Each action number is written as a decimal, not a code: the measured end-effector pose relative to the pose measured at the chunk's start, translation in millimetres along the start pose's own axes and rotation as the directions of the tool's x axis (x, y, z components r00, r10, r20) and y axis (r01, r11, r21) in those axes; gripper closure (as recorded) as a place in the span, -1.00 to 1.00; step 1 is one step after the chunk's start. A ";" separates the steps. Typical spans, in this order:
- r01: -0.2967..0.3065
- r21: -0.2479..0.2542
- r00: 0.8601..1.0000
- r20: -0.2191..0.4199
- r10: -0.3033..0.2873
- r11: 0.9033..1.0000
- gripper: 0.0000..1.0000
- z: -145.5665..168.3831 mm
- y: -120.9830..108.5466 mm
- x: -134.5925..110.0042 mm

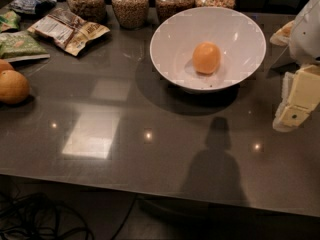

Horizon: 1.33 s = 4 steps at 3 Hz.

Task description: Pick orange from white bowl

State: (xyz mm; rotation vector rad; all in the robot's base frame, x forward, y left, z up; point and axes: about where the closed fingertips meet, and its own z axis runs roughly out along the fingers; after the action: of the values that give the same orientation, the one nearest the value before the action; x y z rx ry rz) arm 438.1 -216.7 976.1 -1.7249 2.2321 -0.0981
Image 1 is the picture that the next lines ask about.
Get small green snack packet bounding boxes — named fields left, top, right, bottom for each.
left=0, top=11, right=21, bottom=32

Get brown white snack bag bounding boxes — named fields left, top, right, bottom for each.
left=28, top=8, right=109, bottom=56

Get glass jar of nuts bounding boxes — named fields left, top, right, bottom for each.
left=111, top=0, right=149, bottom=29

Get large orange on table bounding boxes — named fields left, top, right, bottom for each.
left=0, top=70, right=30, bottom=104

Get black cables on floor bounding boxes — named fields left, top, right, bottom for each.
left=0, top=183, right=138, bottom=240

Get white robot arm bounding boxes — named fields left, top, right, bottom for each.
left=270, top=0, right=320, bottom=132

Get glass jar of dark grains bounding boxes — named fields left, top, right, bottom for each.
left=155, top=0, right=194, bottom=23

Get bread piece behind arm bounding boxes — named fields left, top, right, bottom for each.
left=270, top=21, right=294, bottom=46

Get green snack bag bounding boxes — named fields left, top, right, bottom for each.
left=0, top=31, right=50, bottom=62

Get blue snack bag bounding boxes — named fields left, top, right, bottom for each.
left=9, top=0, right=57, bottom=15

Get glass jar of granola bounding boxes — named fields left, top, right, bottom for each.
left=66, top=0, right=106, bottom=23

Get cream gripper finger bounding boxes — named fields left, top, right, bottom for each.
left=282, top=72, right=294, bottom=100
left=273, top=65, right=320, bottom=132

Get white ceramic bowl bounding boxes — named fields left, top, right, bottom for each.
left=150, top=7, right=266, bottom=93

